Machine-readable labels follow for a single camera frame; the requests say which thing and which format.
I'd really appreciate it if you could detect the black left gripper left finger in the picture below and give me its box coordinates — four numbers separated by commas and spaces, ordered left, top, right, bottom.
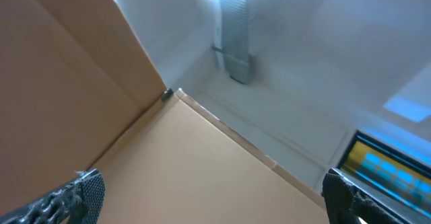
1, 169, 105, 224

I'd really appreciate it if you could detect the dark framed window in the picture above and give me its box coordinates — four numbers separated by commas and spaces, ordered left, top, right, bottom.
337, 131, 430, 218

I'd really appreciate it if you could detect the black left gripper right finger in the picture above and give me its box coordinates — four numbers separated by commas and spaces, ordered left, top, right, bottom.
323, 168, 404, 224

